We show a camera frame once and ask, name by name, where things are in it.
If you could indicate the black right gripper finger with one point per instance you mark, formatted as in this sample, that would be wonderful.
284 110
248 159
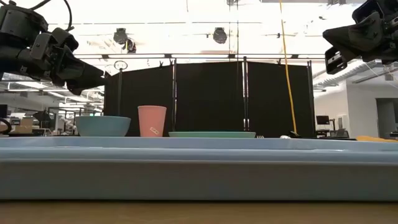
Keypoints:
354 37
335 60

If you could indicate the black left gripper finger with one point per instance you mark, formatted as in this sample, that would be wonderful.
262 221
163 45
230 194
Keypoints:
79 91
84 74

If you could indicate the clear glass cup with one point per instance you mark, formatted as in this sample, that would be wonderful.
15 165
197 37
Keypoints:
151 119

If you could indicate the yellow cloth napkin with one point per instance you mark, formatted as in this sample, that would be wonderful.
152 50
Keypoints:
377 139

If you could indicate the teal round plate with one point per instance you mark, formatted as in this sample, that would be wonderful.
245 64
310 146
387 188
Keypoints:
211 134

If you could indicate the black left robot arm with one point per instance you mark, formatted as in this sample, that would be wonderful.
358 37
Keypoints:
18 18

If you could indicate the blue plastic tray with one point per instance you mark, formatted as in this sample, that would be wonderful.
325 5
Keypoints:
199 174

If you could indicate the blue round bowl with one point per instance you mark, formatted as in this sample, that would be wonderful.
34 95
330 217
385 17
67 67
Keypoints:
102 127

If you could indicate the black ceiling spotlight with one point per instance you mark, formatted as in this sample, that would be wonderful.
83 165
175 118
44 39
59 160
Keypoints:
120 35
219 35

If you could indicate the black computer monitor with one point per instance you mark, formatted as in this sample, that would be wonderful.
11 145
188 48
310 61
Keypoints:
322 120

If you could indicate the brown cardboard box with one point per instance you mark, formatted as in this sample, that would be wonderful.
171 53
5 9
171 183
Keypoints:
24 126

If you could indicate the overhead light bar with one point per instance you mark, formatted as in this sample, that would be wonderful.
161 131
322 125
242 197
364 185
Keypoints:
199 56

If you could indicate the black partition screen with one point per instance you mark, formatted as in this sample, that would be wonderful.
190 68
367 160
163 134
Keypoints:
208 99

